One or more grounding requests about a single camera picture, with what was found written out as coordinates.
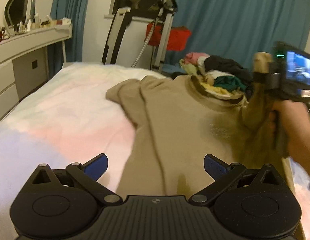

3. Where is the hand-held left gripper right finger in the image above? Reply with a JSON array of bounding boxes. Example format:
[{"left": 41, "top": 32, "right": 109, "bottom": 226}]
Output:
[{"left": 191, "top": 154, "right": 281, "bottom": 204}]

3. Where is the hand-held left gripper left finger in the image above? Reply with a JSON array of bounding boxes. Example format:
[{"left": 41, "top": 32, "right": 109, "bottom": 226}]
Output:
[{"left": 31, "top": 153, "right": 123, "bottom": 204}]

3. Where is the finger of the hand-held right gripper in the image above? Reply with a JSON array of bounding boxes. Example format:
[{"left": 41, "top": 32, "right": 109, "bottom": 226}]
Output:
[{"left": 252, "top": 72, "right": 274, "bottom": 83}]

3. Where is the tan printed t-shirt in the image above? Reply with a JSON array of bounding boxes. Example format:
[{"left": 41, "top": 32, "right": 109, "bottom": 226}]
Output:
[{"left": 106, "top": 52, "right": 307, "bottom": 240}]

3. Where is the person's right forearm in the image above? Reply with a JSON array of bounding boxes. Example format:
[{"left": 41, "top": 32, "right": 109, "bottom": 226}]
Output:
[{"left": 288, "top": 120, "right": 310, "bottom": 181}]

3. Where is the pile of mixed clothes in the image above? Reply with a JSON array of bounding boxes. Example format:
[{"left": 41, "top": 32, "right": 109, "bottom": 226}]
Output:
[{"left": 179, "top": 52, "right": 254, "bottom": 98}]

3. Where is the person's right hand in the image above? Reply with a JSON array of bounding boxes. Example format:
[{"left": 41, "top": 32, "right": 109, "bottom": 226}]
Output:
[{"left": 268, "top": 100, "right": 310, "bottom": 158}]

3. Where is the pastel tie-dye duvet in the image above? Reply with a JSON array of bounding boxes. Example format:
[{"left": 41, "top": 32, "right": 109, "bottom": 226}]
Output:
[{"left": 0, "top": 62, "right": 310, "bottom": 240}]

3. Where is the wide blue curtain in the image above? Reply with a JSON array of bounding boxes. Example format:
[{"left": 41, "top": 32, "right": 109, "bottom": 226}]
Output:
[{"left": 170, "top": 0, "right": 310, "bottom": 68}]

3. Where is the red laundry bag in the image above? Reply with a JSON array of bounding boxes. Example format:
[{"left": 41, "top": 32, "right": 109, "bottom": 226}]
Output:
[{"left": 146, "top": 21, "right": 192, "bottom": 52}]

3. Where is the garment steamer on stand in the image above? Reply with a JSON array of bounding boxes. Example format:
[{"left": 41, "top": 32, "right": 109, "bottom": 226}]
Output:
[{"left": 137, "top": 0, "right": 178, "bottom": 71}]

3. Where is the white vanity desk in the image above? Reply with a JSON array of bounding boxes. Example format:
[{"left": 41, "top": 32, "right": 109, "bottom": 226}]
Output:
[{"left": 0, "top": 23, "right": 73, "bottom": 103}]

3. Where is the black and white folded stand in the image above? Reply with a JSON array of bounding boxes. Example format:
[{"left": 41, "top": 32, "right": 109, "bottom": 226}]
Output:
[{"left": 101, "top": 7, "right": 133, "bottom": 66}]

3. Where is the group of cosmetic bottles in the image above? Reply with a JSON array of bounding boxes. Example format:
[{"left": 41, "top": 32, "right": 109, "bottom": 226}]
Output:
[{"left": 0, "top": 13, "right": 72, "bottom": 42}]

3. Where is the narrow blue curtain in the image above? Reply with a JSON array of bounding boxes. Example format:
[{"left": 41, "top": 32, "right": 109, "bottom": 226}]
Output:
[{"left": 50, "top": 0, "right": 93, "bottom": 63}]

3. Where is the wavy black-framed mirror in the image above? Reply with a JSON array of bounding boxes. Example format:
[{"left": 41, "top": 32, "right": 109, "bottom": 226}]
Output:
[{"left": 4, "top": 0, "right": 38, "bottom": 34}]

